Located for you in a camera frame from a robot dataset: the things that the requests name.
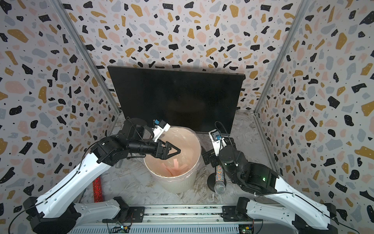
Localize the left aluminium corner post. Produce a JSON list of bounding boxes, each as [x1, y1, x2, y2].
[[50, 0, 121, 115]]

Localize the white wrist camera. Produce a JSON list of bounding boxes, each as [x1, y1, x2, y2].
[[208, 129, 227, 156], [153, 120, 170, 142]]

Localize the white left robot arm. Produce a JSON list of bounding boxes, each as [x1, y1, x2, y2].
[[23, 118, 181, 234]]

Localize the black monitor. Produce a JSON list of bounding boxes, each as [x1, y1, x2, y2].
[[108, 66, 245, 134]]

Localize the right aluminium corner post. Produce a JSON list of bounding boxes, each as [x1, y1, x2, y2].
[[254, 0, 311, 115]]

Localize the white lined waste bin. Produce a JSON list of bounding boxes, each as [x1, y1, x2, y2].
[[144, 127, 201, 194]]

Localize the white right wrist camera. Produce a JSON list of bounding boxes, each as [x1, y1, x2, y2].
[[208, 129, 227, 156]]

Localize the aluminium corner post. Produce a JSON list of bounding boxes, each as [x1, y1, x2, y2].
[[254, 0, 311, 115], [50, 0, 121, 115]]

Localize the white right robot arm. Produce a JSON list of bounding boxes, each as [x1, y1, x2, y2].
[[202, 145, 338, 234]]

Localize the black microphone stand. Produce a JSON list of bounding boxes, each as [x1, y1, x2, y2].
[[207, 173, 216, 192]]

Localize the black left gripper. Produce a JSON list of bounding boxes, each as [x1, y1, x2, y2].
[[129, 138, 183, 160]]

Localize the red glitter microphone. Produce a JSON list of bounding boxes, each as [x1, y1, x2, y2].
[[92, 176, 104, 203]]

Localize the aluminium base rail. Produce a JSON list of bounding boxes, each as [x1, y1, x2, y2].
[[71, 204, 296, 234]]

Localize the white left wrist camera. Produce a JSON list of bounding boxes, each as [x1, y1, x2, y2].
[[153, 120, 170, 142]]

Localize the multicolour glitter microphone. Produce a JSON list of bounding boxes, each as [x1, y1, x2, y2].
[[214, 165, 226, 195]]

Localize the pink notes in bin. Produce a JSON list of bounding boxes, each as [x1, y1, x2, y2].
[[161, 159, 189, 177]]

